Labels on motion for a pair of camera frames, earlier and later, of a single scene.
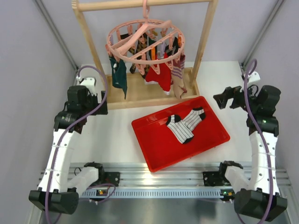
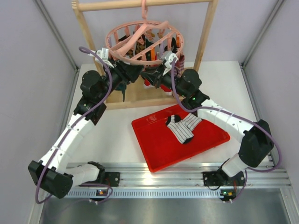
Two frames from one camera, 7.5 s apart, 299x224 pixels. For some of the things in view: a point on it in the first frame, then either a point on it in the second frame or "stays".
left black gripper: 102,110 → 127,73
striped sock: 181,132 stays
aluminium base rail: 206,180 stays
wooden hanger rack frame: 138,91 stays
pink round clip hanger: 144,42 stays
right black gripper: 222,99 → 157,76
